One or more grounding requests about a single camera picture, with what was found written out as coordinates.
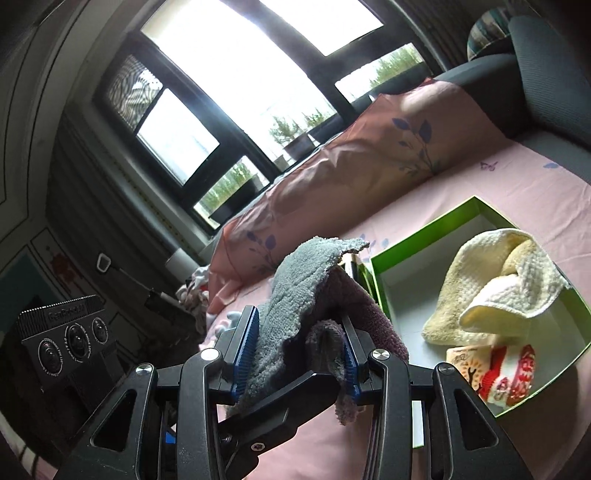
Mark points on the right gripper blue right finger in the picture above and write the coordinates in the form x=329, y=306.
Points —
x=462, y=439

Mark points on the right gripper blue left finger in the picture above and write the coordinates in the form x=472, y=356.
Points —
x=163, y=424

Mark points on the red white knitted hat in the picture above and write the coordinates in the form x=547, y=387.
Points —
x=502, y=376

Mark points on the grey purple microfiber cloth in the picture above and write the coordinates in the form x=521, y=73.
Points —
x=299, y=328

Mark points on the cream waffle towel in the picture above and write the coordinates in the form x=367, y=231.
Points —
x=497, y=283

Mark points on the pile of clothes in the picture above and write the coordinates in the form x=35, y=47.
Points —
x=193, y=295

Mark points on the green open box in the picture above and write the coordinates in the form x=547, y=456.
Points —
x=406, y=280

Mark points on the pink leaf print pillow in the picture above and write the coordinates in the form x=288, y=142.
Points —
x=396, y=144

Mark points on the dark grey sofa cushion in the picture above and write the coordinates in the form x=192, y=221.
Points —
x=535, y=91

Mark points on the striped cushion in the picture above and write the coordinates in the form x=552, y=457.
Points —
x=491, y=28

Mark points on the black window frame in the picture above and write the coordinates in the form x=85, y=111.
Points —
x=216, y=99

